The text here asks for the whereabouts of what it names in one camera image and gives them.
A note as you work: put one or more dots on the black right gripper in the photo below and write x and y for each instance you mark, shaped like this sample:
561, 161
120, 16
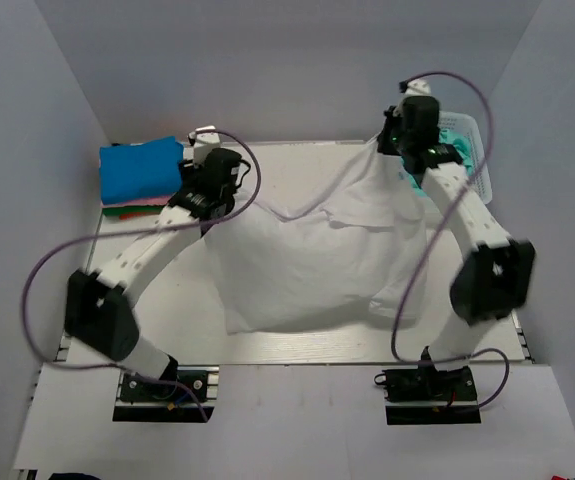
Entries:
393, 118

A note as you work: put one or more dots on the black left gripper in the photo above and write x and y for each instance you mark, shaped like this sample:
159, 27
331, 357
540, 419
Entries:
189, 173

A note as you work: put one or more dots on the white t shirt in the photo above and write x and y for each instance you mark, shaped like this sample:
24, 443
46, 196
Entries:
344, 256

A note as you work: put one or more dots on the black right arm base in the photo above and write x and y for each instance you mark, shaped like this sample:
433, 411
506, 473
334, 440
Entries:
425, 396

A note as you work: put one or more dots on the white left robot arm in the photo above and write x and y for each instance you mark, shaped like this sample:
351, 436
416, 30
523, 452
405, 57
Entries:
100, 305

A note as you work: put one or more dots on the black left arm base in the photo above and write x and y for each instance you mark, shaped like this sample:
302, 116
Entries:
140, 402

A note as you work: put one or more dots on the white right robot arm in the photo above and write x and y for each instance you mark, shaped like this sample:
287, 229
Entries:
496, 270

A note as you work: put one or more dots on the folded green t shirt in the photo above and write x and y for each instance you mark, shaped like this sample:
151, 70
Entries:
114, 212

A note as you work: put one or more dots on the folded blue t shirt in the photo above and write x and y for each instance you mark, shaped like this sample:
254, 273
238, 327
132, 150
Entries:
137, 171

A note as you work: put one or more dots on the folded red t shirt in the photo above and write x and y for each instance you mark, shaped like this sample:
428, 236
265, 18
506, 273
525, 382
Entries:
137, 214

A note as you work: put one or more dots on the white plastic basket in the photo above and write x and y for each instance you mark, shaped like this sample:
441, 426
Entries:
461, 131

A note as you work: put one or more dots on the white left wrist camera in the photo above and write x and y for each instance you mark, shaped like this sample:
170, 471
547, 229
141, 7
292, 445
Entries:
203, 140

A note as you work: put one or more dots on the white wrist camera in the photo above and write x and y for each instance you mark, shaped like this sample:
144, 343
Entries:
203, 140
415, 87

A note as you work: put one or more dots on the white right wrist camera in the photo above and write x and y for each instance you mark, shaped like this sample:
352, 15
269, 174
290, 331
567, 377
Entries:
415, 87

